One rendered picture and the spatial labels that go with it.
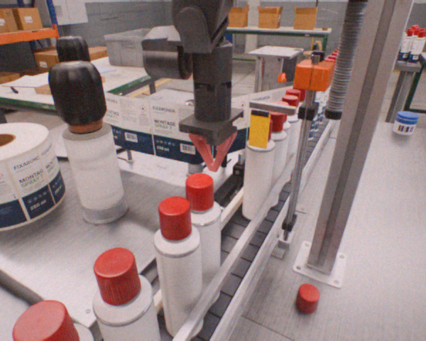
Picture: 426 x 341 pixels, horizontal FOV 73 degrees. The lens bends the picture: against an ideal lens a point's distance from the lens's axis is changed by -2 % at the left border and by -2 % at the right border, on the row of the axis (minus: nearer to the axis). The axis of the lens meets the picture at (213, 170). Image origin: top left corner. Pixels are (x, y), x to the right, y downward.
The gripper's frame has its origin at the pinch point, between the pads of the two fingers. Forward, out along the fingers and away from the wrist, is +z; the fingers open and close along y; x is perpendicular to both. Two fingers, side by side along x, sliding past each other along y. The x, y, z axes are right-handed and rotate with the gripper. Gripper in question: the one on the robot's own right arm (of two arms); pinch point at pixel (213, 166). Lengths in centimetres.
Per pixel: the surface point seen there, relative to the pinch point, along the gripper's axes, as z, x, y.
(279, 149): -0.3, 8.2, -11.0
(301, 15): -2, -113, -533
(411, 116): 12, 36, -83
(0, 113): 34, -176, -50
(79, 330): -2.9, 5.3, 31.8
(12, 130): -1.3, -44.5, 7.8
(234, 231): 13.6, 4.0, -1.0
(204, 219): -2.6, 7.1, 15.5
